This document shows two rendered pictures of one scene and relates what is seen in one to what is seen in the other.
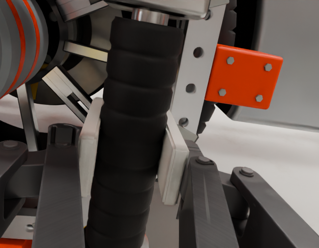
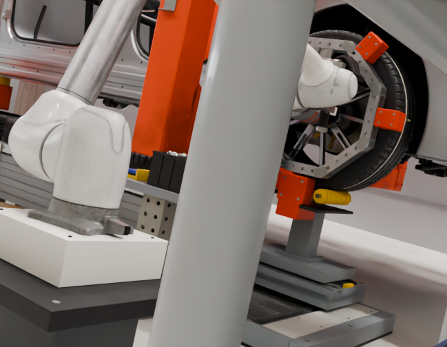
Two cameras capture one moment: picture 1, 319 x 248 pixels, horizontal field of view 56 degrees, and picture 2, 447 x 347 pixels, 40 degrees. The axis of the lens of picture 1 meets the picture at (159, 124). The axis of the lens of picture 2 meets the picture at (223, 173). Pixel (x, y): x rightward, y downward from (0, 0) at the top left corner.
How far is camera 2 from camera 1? 211 cm
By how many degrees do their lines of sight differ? 45
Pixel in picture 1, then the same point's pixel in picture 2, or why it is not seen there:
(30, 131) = (321, 146)
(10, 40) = not seen: hidden behind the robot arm
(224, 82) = (379, 119)
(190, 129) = (368, 135)
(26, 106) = (322, 137)
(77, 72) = (352, 136)
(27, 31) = not seen: hidden behind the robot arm
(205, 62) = (372, 112)
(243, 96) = (386, 124)
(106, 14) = not seen: hidden behind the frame
